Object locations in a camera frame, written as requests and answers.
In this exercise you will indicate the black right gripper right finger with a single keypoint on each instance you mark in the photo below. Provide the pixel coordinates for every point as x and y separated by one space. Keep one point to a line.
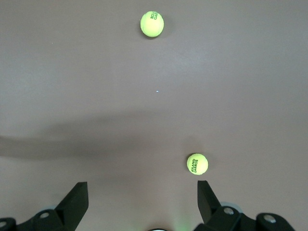
211 216

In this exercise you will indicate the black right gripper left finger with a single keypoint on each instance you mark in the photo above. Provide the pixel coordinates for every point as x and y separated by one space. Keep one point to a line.
69 211

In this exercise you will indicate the yellow tennis ball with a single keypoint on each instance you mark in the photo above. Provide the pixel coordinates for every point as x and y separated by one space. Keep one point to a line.
152 24
197 163

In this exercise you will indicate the brown table cover mat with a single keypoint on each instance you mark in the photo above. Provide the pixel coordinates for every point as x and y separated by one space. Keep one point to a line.
96 72

